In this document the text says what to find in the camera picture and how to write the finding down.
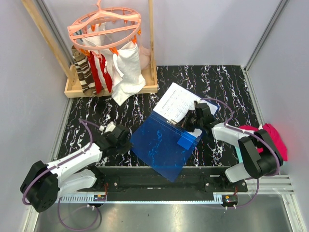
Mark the pink round clip hanger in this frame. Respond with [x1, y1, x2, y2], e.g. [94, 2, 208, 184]
[67, 0, 141, 58]

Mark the white table form sheet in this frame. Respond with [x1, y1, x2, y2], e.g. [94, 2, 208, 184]
[153, 82, 203, 123]

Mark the black marble pattern mat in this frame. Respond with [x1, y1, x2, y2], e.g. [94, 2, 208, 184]
[57, 65, 260, 158]

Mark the red white striped sock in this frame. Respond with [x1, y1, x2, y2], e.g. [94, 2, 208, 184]
[88, 52, 112, 94]

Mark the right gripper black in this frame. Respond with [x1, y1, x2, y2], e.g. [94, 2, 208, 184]
[175, 110, 203, 133]

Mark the white hanging towel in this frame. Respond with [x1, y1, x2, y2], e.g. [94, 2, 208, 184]
[112, 42, 146, 105]

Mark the pink folded t-shirt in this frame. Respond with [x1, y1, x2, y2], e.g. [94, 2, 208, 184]
[239, 123, 288, 161]

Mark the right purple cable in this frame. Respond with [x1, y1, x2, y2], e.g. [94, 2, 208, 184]
[197, 98, 283, 209]

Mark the brown striped sock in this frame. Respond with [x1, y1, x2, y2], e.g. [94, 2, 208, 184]
[71, 46, 96, 96]

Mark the teal folded garment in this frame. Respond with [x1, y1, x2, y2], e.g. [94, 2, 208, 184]
[235, 147, 243, 163]

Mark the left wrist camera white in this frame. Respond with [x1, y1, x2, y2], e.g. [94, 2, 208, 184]
[99, 122, 116, 132]

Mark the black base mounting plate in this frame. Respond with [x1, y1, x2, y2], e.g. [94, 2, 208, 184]
[94, 174, 248, 192]

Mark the wooden rack frame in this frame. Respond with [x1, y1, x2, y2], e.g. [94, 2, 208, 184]
[22, 0, 158, 98]

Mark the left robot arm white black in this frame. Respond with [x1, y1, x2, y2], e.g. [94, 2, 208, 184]
[20, 122, 132, 213]

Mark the pale pink hanging cloth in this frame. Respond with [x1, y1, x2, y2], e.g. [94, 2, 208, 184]
[139, 45, 151, 70]

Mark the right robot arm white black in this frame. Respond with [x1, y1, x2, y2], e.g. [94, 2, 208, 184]
[177, 102, 283, 192]

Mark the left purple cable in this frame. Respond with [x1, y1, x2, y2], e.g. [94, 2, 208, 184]
[22, 118, 103, 230]

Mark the white cloth behind hanger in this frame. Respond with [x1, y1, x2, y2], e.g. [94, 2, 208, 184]
[83, 23, 106, 47]

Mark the purple cable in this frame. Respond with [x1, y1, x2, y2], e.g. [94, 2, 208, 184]
[197, 98, 283, 209]
[22, 118, 103, 230]

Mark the blue plastic folder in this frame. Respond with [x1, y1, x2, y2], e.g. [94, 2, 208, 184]
[131, 111, 204, 181]

